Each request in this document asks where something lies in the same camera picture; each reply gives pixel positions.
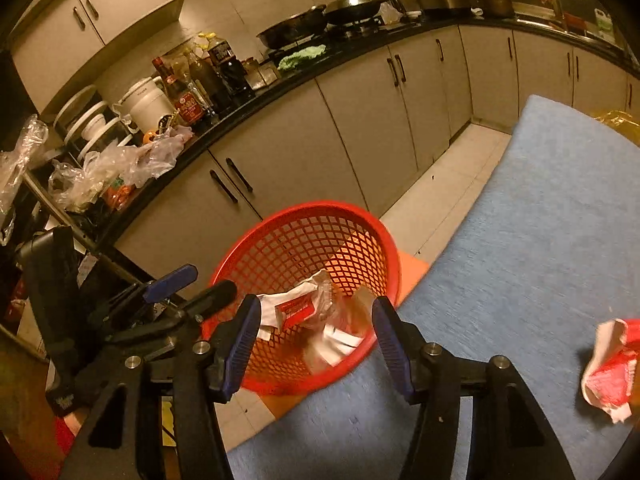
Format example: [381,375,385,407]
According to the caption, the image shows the brown oil bottle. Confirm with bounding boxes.
[182,47,233,116]

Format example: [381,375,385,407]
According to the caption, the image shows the green label white jug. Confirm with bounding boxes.
[594,9,616,41]

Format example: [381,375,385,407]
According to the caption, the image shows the green dish cloth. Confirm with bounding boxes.
[277,44,327,72]

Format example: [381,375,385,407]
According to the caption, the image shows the hanging clear plastic bag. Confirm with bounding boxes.
[0,114,50,221]

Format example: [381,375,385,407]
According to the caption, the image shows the crumpled red and white wrapper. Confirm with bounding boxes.
[580,318,640,423]

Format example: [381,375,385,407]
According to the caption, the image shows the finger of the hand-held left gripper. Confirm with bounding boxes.
[100,263,199,321]
[107,280,238,346]

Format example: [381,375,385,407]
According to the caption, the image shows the yellow plastic bag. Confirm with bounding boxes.
[592,109,640,146]

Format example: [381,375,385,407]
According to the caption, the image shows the black metal shelf rack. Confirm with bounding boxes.
[0,150,166,311]

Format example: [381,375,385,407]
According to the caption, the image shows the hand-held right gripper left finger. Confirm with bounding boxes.
[60,294,262,480]

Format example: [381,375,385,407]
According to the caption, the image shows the white and red paper wrapper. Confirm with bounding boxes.
[255,270,333,341]

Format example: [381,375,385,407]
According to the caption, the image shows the crumpled clear plastic bags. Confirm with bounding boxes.
[49,127,193,211]

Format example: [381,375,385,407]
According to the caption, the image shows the grey lower kitchen cabinets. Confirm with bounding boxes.
[112,25,640,306]

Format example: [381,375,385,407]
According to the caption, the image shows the black frying pan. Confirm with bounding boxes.
[256,4,328,50]

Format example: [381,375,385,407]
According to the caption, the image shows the blue tablecloth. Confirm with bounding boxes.
[226,94,640,480]

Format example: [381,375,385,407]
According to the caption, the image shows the white plastic bag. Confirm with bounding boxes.
[377,1,403,25]

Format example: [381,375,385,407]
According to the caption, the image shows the white rice cooker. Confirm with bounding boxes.
[112,76,176,133]

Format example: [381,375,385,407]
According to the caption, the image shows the white lined paper scrap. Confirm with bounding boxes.
[320,325,366,366]

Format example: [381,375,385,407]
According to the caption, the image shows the dark cooking pot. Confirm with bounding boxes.
[465,0,515,18]

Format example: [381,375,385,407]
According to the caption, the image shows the dark bottle with yellow cap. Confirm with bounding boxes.
[197,32,253,103]

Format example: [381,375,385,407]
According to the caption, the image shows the black kitchen countertop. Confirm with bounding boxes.
[95,10,640,256]

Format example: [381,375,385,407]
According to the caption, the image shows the dish rack with white plates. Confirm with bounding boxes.
[52,85,133,161]

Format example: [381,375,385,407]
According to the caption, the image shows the red label sauce bottle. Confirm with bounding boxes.
[152,56,206,126]

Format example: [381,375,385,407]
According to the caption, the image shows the red mesh plastic basket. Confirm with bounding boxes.
[201,201,402,395]

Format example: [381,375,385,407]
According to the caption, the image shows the small seasoning jars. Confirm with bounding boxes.
[242,57,278,91]

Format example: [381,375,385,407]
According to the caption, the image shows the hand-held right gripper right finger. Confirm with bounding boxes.
[371,296,576,480]

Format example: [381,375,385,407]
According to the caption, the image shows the grey upper kitchen cabinet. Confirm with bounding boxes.
[10,0,187,116]

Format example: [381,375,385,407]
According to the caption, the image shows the gas stove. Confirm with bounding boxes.
[265,15,386,63]

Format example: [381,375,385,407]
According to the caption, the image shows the wok with metal lid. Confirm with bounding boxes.
[324,0,411,26]

